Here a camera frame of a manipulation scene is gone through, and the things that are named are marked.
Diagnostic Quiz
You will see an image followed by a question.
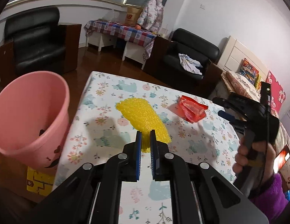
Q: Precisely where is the cloth on right armchair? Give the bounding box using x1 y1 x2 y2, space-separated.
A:
178 53 203 75

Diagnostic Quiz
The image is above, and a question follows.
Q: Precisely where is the yellow foam net sleeve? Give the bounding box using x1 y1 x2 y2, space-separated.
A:
116 98 171 153

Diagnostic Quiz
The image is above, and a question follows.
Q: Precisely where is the black leather armchair right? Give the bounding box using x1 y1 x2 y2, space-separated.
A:
144 28 223 98

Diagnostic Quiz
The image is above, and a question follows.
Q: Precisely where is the black leather armchair left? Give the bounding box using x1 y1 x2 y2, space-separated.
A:
0 6 82 85

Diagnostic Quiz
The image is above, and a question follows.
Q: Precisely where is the person's right hand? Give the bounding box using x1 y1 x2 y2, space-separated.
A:
232 137 276 185

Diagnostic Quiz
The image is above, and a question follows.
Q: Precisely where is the black leather armchair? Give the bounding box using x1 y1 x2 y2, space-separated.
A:
0 6 82 85
144 28 223 98

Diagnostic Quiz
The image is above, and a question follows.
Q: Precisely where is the checkered cloth side table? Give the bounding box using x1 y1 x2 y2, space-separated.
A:
84 20 156 67

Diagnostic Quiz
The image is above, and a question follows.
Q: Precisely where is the bed with brown blanket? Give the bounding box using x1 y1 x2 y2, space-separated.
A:
211 71 290 189

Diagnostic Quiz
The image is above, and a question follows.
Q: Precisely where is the brown paper bag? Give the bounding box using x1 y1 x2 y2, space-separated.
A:
124 7 142 26

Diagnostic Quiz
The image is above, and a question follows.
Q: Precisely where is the pink plastic trash bin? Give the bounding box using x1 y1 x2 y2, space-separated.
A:
0 71 70 173

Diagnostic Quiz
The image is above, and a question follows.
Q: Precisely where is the floral patterned table cloth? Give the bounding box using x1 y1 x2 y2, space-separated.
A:
54 71 239 223

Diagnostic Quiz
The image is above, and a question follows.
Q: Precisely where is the purple fleece sleeve forearm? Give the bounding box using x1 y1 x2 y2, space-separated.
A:
248 173 288 223

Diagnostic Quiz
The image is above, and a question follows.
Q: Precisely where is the pink floral pillow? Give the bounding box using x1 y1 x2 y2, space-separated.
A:
266 70 286 114

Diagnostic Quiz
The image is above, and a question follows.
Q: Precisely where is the red plastic bag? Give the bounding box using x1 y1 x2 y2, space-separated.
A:
168 96 208 123

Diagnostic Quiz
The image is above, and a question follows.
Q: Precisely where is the cream wooden headboard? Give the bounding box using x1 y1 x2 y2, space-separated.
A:
217 36 269 80

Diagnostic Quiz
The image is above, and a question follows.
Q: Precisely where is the hanging floral child jacket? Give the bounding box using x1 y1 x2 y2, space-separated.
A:
137 0 164 33

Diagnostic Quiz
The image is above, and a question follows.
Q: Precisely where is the colourful striped pillow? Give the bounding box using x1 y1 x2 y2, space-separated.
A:
239 58 259 85

